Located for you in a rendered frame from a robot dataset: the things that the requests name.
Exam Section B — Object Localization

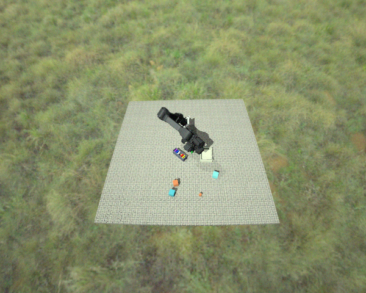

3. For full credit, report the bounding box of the white square tray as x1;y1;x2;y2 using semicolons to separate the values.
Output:
200;147;212;162

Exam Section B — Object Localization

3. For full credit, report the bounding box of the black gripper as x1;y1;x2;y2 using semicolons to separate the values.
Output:
181;139;204;154

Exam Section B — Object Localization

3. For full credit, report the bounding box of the teal cube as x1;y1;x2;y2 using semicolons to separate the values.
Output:
168;189;176;197

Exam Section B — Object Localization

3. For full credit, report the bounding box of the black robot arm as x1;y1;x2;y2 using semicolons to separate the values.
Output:
157;107;205;152

